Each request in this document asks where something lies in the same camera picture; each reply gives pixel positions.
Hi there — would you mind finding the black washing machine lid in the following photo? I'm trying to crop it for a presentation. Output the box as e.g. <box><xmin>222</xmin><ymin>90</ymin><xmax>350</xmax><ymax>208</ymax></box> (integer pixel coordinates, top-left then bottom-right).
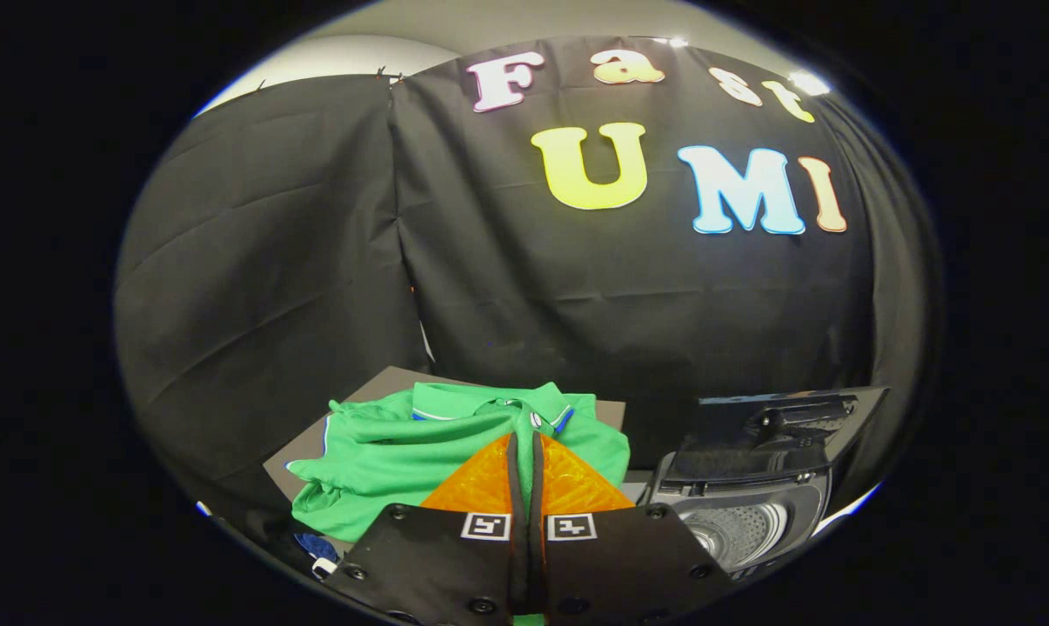
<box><xmin>664</xmin><ymin>387</ymin><xmax>889</xmax><ymax>485</ymax></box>

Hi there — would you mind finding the black backdrop cloth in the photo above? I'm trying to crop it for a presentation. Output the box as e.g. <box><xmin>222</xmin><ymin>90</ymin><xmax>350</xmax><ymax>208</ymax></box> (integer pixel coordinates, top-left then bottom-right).
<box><xmin>114</xmin><ymin>35</ymin><xmax>943</xmax><ymax>531</ymax></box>

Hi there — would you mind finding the green polo shirt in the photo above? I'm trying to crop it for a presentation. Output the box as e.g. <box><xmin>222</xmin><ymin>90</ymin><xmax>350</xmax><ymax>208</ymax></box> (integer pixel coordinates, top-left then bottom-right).
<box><xmin>285</xmin><ymin>381</ymin><xmax>631</xmax><ymax>544</ymax></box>

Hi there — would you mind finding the dark blue cloth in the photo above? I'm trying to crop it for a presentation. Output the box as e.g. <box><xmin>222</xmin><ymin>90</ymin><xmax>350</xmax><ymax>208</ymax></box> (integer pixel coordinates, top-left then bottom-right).
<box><xmin>293</xmin><ymin>531</ymin><xmax>344</xmax><ymax>581</ymax></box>

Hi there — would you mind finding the white flat panel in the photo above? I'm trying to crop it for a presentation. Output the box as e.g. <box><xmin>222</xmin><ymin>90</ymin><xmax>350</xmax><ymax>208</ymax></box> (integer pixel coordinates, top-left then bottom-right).
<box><xmin>813</xmin><ymin>483</ymin><xmax>883</xmax><ymax>536</ymax></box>

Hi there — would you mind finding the grey washing machine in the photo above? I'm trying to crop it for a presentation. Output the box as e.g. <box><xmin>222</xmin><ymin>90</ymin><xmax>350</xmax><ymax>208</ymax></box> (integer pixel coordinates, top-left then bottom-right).
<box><xmin>638</xmin><ymin>468</ymin><xmax>832</xmax><ymax>581</ymax></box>

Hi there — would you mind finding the grey cabinet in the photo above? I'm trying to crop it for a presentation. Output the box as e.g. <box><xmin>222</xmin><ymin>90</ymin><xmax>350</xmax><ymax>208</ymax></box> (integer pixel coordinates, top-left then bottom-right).
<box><xmin>264</xmin><ymin>365</ymin><xmax>627</xmax><ymax>557</ymax></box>

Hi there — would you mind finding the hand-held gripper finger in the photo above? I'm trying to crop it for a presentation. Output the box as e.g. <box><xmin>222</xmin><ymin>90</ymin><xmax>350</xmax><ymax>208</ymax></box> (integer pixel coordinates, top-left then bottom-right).
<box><xmin>324</xmin><ymin>432</ymin><xmax>531</xmax><ymax>626</ymax></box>
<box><xmin>529</xmin><ymin>430</ymin><xmax>738</xmax><ymax>626</ymax></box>

